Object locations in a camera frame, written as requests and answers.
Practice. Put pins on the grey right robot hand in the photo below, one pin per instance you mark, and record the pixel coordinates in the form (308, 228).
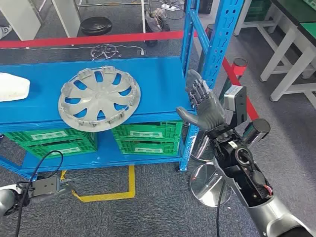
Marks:
(210, 111)

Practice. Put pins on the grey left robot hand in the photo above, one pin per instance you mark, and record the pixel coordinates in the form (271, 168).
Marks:
(66, 184)

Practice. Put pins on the silver plastic wheel hubcap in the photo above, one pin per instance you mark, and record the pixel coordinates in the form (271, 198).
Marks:
(99, 98)

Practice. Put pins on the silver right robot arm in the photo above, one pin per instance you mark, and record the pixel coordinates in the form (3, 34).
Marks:
(271, 212)

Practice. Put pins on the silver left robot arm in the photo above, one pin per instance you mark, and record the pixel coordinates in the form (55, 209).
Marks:
(6, 199)

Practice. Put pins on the blue metal shelf rack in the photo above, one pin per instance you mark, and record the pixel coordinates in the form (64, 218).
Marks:
(153, 85)

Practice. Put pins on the white plastic part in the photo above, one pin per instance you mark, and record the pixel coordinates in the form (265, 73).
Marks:
(12, 88)

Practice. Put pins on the white workbench dark top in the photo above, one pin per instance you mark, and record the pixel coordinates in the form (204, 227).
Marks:
(289, 9)

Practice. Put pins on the white workbench green top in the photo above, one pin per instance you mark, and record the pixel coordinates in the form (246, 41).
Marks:
(309, 31)

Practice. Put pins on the green plastic folding crate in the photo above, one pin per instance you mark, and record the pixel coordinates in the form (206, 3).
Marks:
(81, 134)
(173, 149)
(88, 149)
(170, 129)

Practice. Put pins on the red barrier belt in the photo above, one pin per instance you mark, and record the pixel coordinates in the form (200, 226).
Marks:
(227, 66)
(99, 39)
(252, 109)

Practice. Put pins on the yellow floor tape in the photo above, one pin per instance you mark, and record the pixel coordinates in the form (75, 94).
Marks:
(132, 183)

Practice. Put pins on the black box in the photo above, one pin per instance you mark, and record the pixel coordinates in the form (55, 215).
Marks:
(206, 6)

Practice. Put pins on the grey bag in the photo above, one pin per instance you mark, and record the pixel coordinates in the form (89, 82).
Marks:
(153, 24)

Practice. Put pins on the green crate stack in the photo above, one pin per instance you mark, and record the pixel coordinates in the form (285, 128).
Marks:
(256, 9)

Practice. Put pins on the white power strip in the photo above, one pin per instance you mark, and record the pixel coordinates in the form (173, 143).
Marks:
(167, 6)

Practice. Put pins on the white table leg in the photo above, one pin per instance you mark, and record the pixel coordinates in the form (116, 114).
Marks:
(143, 16)

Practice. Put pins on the black round stool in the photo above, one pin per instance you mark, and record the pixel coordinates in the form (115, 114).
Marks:
(96, 26)

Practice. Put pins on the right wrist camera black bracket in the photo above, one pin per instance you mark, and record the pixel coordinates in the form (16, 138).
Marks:
(233, 98)

